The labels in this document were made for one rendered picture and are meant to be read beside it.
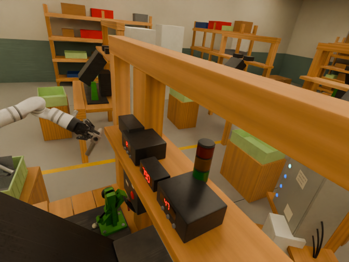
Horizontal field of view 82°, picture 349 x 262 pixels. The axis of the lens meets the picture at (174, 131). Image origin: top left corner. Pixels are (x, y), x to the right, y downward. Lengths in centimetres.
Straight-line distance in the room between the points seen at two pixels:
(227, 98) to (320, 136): 18
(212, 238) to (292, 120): 38
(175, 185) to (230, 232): 19
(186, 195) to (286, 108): 35
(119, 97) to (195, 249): 94
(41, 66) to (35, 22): 122
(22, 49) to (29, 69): 59
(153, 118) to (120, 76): 44
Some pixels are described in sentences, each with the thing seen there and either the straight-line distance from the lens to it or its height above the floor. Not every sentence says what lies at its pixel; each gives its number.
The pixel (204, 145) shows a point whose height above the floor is 173.
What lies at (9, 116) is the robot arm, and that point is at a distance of 116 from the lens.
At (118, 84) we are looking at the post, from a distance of 123.
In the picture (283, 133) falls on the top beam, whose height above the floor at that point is 188.
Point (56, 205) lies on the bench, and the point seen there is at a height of 88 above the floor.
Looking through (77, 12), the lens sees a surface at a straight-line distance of 714.
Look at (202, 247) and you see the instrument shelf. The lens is 58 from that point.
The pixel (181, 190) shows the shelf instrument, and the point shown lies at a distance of 59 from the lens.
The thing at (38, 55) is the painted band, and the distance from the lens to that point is 782.
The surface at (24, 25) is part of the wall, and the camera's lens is 777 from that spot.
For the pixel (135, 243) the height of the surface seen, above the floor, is 124.
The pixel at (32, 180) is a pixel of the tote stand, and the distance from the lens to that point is 207.
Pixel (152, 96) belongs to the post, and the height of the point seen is 176.
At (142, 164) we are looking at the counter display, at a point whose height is 159.
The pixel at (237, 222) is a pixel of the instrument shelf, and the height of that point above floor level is 154.
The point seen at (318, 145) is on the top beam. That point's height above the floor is 189.
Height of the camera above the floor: 202
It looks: 28 degrees down
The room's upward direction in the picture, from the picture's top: 6 degrees clockwise
